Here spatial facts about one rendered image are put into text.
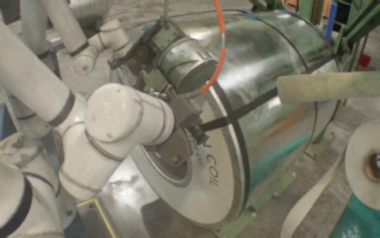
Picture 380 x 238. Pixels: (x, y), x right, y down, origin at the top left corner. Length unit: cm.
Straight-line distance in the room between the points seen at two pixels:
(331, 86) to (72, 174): 40
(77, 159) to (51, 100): 13
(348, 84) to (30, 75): 49
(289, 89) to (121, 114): 21
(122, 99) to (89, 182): 16
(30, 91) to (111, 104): 18
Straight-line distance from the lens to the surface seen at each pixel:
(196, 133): 73
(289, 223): 68
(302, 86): 30
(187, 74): 69
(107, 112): 35
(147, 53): 85
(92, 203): 173
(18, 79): 46
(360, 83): 32
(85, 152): 40
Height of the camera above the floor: 171
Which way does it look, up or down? 38 degrees down
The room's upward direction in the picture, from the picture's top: 2 degrees clockwise
